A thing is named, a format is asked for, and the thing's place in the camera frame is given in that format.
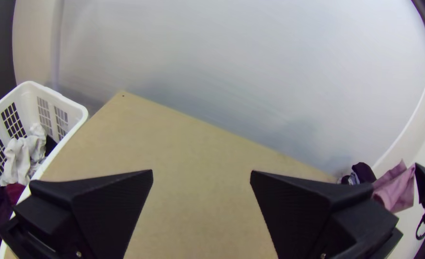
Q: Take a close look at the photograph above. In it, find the heap of clothes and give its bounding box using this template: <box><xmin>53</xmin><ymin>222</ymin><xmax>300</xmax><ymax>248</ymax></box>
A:
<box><xmin>0</xmin><ymin>123</ymin><xmax>59</xmax><ymax>246</ymax></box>

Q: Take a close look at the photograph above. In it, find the black cable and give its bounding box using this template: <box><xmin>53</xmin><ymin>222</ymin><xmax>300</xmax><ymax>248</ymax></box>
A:
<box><xmin>415</xmin><ymin>210</ymin><xmax>425</xmax><ymax>241</ymax></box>

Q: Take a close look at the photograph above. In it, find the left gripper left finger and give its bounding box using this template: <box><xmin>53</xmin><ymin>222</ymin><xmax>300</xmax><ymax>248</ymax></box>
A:
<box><xmin>0</xmin><ymin>169</ymin><xmax>154</xmax><ymax>259</ymax></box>

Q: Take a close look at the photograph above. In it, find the pile of folded clothes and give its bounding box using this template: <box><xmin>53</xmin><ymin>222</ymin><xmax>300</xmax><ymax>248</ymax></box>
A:
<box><xmin>340</xmin><ymin>162</ymin><xmax>378</xmax><ymax>186</ymax></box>

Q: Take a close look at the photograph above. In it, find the white laundry basket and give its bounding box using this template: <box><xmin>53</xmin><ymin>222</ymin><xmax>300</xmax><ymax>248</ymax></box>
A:
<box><xmin>0</xmin><ymin>81</ymin><xmax>89</xmax><ymax>259</ymax></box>

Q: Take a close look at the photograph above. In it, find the pink t-shirt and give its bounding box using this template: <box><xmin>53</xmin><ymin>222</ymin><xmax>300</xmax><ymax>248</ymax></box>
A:
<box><xmin>372</xmin><ymin>160</ymin><xmax>417</xmax><ymax>214</ymax></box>

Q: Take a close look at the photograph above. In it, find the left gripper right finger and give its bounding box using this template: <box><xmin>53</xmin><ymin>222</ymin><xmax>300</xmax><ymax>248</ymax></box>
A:
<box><xmin>249</xmin><ymin>170</ymin><xmax>404</xmax><ymax>259</ymax></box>

